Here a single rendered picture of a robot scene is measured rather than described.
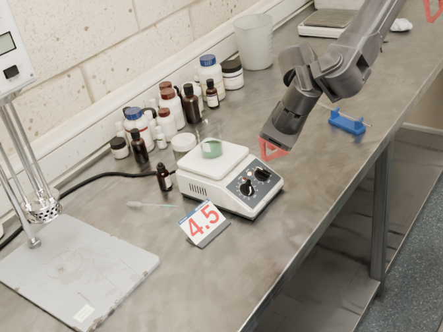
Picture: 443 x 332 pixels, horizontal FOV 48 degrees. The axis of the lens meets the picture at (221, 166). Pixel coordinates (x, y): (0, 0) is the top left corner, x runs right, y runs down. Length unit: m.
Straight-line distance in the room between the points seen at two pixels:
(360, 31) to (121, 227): 0.62
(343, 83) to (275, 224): 0.32
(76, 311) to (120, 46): 0.75
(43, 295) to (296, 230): 0.49
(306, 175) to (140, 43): 0.63
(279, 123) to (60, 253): 0.51
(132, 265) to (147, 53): 0.71
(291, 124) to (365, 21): 0.22
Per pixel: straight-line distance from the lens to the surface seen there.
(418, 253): 2.03
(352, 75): 0.86
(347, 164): 1.17
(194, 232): 1.00
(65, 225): 1.13
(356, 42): 0.87
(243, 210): 1.01
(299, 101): 0.87
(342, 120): 1.31
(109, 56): 1.39
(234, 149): 1.08
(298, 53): 0.93
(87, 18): 1.33
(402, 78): 1.55
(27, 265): 1.08
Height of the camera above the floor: 1.43
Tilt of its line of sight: 35 degrees down
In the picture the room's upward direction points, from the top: 10 degrees counter-clockwise
